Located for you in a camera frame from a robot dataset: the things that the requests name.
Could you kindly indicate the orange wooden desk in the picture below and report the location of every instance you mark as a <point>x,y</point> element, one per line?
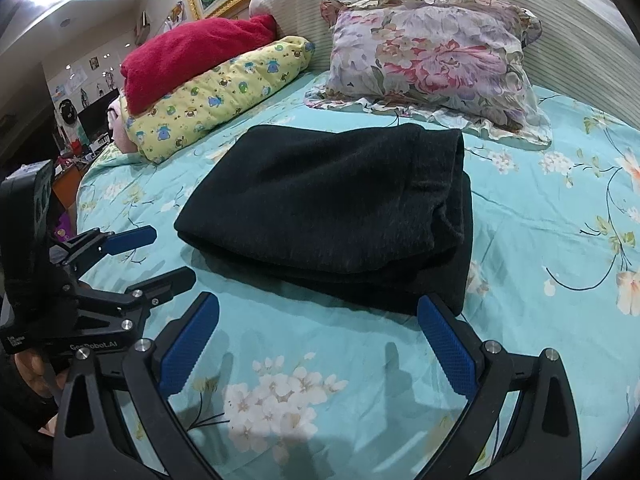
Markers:
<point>67,187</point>

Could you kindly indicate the yellow printed pillow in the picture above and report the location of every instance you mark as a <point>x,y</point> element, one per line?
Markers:
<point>215,100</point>

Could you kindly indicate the teal floral bed sheet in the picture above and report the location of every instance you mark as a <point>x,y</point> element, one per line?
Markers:
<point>525,240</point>

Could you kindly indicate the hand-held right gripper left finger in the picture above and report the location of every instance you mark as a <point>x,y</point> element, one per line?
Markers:
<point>190,346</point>

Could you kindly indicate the floral ruffled pillow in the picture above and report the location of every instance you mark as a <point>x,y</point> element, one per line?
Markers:
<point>430,60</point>

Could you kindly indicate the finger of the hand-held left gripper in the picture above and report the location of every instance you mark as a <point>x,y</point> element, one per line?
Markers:
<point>170,280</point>
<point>130,239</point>

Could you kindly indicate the beige padded headboard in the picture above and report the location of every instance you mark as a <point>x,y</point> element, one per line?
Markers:
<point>565,25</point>

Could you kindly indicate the pink cloth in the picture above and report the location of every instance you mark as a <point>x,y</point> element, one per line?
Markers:
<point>120,130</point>

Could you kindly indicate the red fleece blanket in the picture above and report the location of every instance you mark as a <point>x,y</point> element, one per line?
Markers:
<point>175,60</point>

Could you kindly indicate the black monitor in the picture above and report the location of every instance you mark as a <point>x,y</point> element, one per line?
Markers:
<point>97,115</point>

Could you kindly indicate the person's left hand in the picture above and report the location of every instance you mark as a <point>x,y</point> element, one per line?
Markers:
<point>32,375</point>

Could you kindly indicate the black pants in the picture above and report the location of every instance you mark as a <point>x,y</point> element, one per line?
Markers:
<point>320,200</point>

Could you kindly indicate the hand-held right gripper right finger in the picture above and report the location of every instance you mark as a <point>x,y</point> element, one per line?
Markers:
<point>447,346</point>

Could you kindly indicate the person's left forearm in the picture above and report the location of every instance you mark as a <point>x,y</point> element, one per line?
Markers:
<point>20,440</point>

